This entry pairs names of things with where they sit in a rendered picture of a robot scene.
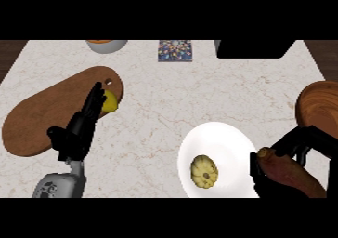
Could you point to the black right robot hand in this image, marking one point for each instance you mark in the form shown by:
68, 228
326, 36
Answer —
292, 145

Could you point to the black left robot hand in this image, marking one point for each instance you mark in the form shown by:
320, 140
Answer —
77, 130

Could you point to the reddish brown sweet potato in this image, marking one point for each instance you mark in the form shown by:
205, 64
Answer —
290, 173

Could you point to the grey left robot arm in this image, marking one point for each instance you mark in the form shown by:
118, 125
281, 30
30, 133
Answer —
62, 182

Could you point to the brown wooden bowl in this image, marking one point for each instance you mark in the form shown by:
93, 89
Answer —
323, 108

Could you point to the white plate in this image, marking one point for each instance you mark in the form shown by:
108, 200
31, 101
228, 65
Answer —
221, 148

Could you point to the grey bowl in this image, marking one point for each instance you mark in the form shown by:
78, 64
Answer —
106, 46

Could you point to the brown wooden cutting board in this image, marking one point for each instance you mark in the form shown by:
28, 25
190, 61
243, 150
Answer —
52, 111

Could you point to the yellow lemon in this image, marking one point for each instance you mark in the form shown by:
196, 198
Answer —
109, 101

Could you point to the black appliance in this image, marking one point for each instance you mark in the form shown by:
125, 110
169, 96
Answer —
253, 48

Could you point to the colourful patterned box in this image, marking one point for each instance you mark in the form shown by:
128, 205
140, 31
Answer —
174, 50

